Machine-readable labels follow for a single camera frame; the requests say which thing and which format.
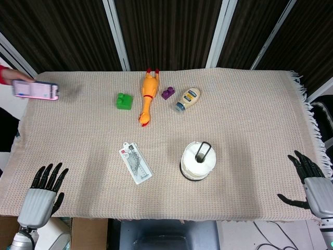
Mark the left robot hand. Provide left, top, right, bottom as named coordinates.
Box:
left=17, top=162, right=70, bottom=228

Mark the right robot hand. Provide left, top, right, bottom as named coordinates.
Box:
left=277, top=150, right=333, bottom=219

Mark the black wire roll holder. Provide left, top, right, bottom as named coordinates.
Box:
left=179, top=141, right=212, bottom=181

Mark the black chair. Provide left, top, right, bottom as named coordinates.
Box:
left=311, top=95, right=333, bottom=152

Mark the purple building block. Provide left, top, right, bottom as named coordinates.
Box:
left=161, top=86, right=176, bottom=100

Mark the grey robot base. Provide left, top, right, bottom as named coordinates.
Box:
left=107, top=218, right=221, bottom=250

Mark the white toilet paper roll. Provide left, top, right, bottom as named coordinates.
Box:
left=180, top=141, right=217, bottom=180

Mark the pink cased smartphone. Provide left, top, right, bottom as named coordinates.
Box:
left=12, top=80, right=59, bottom=101

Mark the clear ruler set pack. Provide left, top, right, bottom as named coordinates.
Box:
left=119, top=142, right=153, bottom=185

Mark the person hand with red sleeve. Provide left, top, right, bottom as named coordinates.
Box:
left=0, top=65, right=35, bottom=85

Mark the black floor cable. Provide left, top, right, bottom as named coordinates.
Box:
left=253, top=220, right=304, bottom=250

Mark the mayonnaise squeeze bottle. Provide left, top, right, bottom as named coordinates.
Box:
left=174, top=87, right=201, bottom=113

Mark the green building block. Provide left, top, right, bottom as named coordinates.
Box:
left=116, top=92, right=134, bottom=111

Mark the brown cardboard box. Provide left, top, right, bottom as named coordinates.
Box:
left=0, top=216, right=109, bottom=250

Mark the beige woven table cloth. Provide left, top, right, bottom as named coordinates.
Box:
left=0, top=67, right=333, bottom=225

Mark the yellow rubber chicken toy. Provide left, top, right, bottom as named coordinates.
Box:
left=137, top=68, right=160, bottom=128

